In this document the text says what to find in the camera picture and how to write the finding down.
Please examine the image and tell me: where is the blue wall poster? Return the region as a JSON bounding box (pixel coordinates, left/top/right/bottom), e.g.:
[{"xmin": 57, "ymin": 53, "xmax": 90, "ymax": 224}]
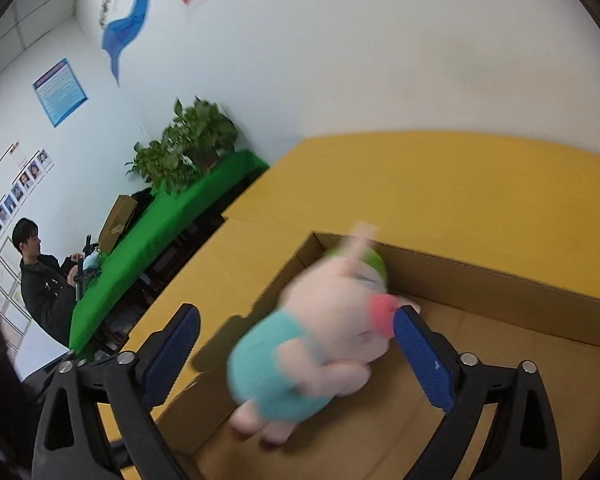
[{"xmin": 32, "ymin": 58, "xmax": 88, "ymax": 128}]

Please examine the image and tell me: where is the pink pig plush toy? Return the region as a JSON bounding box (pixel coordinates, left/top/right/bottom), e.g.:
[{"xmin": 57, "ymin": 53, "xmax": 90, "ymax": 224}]
[{"xmin": 227, "ymin": 220, "xmax": 423, "ymax": 446}]

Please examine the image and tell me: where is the wall photo chart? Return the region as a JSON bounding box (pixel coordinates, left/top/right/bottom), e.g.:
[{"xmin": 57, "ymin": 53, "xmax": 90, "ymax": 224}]
[{"xmin": 0, "ymin": 141, "xmax": 55, "ymax": 351}]

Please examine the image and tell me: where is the dark cloth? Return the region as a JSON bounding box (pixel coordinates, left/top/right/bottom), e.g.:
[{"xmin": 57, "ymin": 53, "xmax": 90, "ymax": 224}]
[{"xmin": 0, "ymin": 305, "xmax": 46, "ymax": 461}]

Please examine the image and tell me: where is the green table cloth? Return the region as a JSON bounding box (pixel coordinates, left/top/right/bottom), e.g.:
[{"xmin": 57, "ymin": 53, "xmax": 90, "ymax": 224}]
[{"xmin": 69, "ymin": 149, "xmax": 270, "ymax": 356}]

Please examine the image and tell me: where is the small brown cardboard box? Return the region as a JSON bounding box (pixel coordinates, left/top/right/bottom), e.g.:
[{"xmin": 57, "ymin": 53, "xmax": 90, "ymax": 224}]
[{"xmin": 98, "ymin": 195, "xmax": 138, "ymax": 253}]

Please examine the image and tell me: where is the green potted plant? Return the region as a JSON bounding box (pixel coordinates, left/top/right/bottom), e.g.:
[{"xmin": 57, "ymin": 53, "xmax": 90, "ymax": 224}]
[
  {"xmin": 162, "ymin": 96, "xmax": 240, "ymax": 171},
  {"xmin": 125, "ymin": 140, "xmax": 202, "ymax": 196}
]

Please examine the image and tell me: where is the blue ribbon wall decoration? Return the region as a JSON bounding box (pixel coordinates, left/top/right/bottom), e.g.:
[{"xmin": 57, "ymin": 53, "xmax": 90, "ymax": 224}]
[{"xmin": 101, "ymin": 0, "xmax": 163, "ymax": 88}]

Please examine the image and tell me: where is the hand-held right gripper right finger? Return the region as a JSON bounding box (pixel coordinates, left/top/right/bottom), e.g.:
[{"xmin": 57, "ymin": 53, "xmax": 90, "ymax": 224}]
[{"xmin": 392, "ymin": 304, "xmax": 563, "ymax": 480}]

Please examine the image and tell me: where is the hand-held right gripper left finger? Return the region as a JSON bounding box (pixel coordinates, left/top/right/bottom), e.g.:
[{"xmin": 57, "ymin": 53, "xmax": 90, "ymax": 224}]
[{"xmin": 31, "ymin": 303, "xmax": 201, "ymax": 480}]

